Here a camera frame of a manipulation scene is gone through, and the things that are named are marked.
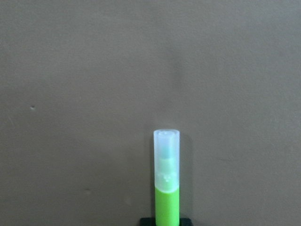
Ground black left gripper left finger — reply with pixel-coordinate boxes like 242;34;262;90
140;218;156;226

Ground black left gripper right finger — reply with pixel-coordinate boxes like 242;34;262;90
179;218;192;226

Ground green highlighter pen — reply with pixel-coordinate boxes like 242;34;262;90
153;129;180;226

